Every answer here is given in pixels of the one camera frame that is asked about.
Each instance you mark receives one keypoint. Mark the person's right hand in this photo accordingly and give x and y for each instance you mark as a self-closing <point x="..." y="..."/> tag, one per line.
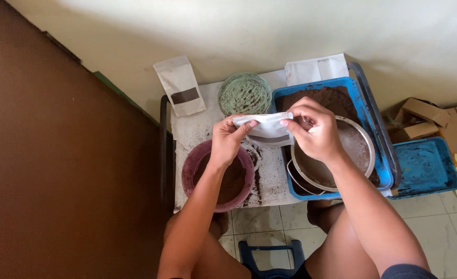
<point x="319" y="135"/>

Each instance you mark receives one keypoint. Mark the blue plastic stool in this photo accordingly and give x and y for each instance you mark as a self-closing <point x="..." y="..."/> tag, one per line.
<point x="247" y="255"/>

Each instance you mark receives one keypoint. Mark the white paper table cover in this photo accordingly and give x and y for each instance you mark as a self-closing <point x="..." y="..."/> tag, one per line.
<point x="195" y="128"/>

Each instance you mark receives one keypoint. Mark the brown cardboard box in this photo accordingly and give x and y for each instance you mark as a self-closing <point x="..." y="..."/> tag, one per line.
<point x="426" y="116"/>

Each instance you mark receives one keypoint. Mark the round metal sieve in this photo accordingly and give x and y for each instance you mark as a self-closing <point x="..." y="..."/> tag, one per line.
<point x="354" y="145"/>

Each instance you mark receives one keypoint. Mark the dark framed table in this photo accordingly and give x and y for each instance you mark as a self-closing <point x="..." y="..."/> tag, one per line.
<point x="165" y="155"/>

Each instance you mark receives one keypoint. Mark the white paper pouch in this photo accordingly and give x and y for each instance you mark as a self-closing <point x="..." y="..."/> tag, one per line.
<point x="269" y="130"/>

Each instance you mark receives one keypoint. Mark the brown wooden door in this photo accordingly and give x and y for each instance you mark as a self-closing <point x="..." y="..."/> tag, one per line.
<point x="58" y="162"/>

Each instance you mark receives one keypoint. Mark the brown powder in blue tub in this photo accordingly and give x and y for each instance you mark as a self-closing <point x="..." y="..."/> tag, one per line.
<point x="329" y="97"/>

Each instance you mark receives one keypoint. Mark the person's left hand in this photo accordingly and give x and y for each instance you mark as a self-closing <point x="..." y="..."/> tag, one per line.
<point x="224" y="145"/>

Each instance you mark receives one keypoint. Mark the white pouch with brown window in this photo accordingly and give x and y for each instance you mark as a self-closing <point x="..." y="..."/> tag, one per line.
<point x="180" y="85"/>

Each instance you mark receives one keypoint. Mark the person's leg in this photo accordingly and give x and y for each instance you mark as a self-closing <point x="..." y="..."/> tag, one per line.
<point x="337" y="248"/>
<point x="213" y="255"/>

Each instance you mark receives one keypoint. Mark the person's right leg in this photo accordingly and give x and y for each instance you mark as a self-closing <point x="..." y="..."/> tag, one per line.
<point x="337" y="248"/>

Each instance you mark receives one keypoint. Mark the brown powder in purple bowl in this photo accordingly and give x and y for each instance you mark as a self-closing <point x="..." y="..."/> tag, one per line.
<point x="234" y="182"/>

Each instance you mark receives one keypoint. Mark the purple plastic bowl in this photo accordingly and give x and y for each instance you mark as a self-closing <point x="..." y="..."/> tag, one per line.
<point x="187" y="170"/>

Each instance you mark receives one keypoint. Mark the dark grey shirt sleeve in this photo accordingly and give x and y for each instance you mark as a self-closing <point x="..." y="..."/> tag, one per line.
<point x="408" y="272"/>

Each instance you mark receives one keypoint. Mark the blue plastic tub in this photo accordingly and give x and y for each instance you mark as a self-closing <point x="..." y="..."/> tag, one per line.
<point x="368" y="116"/>

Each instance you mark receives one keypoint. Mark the blue plastic lid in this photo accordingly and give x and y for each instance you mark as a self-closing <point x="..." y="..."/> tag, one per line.
<point x="426" y="166"/>

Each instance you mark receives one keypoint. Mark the stack of white pouches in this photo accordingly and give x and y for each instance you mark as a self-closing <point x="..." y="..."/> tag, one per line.
<point x="313" y="69"/>

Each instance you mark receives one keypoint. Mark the person's left leg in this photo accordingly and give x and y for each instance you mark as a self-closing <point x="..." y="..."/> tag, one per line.
<point x="213" y="255"/>

